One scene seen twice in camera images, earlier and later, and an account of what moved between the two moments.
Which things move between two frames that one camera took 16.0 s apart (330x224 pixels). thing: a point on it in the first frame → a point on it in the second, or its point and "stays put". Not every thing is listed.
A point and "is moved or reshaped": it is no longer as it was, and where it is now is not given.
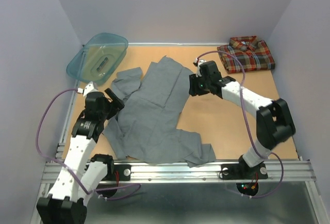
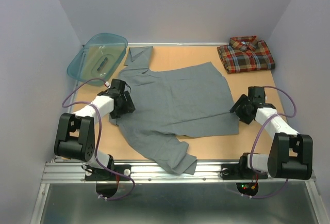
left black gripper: [117, 102] → [129, 106]
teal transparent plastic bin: [94, 61] stays put
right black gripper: [193, 89] → [237, 108]
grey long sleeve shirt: [145, 128] is moved or reshaped
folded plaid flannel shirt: [253, 55] stays put
